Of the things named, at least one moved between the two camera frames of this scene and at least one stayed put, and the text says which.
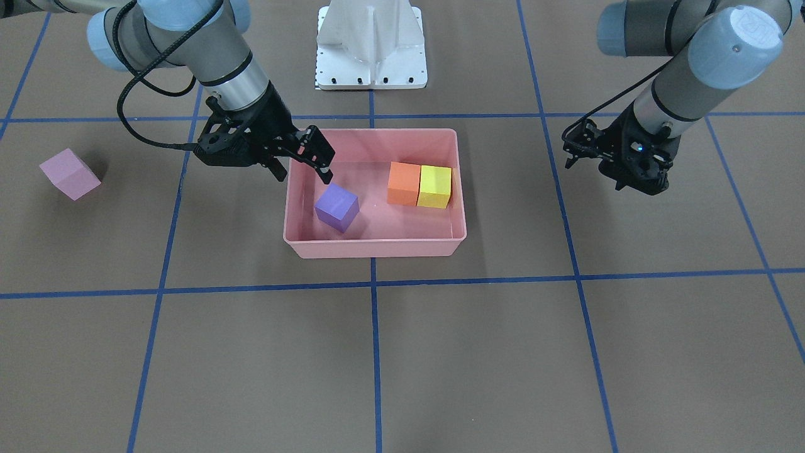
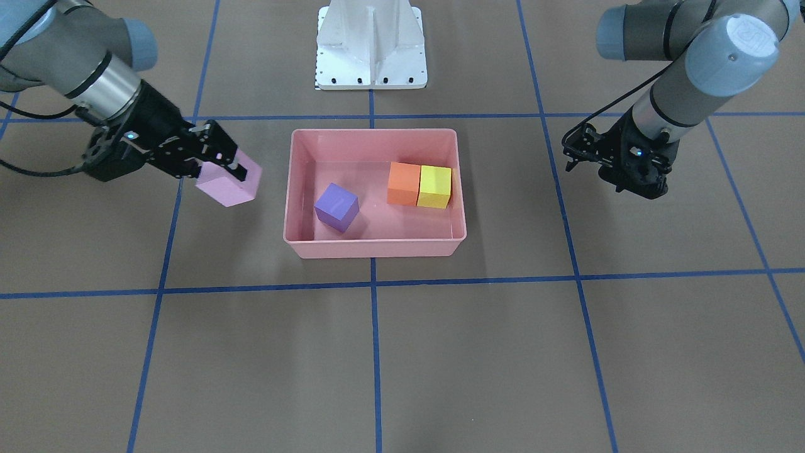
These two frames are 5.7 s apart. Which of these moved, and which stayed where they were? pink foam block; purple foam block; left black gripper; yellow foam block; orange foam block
Moved: pink foam block
Stayed: orange foam block; yellow foam block; left black gripper; purple foam block
